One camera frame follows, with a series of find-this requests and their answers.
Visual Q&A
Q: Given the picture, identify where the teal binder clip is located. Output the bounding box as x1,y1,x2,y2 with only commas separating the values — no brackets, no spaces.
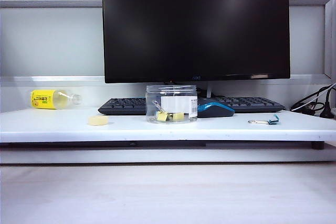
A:
248,115,281,126

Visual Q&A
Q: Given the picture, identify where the clear plastic jar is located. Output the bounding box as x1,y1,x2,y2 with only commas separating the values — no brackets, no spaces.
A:
145,84,198,124

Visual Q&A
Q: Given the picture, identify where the black keyboard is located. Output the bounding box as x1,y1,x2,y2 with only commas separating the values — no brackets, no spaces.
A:
98,97,286,116

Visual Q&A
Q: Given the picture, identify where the blue and black mouse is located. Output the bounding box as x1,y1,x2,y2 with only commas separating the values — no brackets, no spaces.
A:
196,97,236,119

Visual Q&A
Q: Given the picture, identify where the black computer monitor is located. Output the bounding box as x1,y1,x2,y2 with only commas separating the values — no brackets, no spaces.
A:
101,0,291,84

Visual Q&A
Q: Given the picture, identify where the white desk riser board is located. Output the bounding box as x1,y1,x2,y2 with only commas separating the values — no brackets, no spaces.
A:
0,107,336,143

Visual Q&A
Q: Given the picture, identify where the plastic bottle yellow label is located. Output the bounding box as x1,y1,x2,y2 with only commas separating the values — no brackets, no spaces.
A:
30,89,83,110

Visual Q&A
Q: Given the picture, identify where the black power plug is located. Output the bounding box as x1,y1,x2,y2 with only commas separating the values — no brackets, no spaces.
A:
319,102,335,119

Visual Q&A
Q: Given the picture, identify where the black looped cable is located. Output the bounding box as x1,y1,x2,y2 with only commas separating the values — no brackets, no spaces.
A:
290,82,336,112

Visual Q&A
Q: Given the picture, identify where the aluminium partition frame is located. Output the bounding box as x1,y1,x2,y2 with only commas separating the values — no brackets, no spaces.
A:
0,0,336,88

